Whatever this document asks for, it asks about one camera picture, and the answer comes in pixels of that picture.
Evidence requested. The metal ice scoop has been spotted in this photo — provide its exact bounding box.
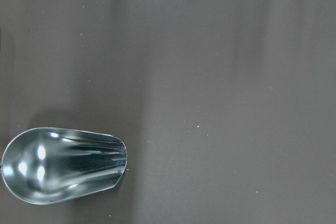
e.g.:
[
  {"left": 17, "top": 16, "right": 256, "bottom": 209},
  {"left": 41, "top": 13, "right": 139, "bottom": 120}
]
[{"left": 1, "top": 127, "right": 128, "bottom": 205}]

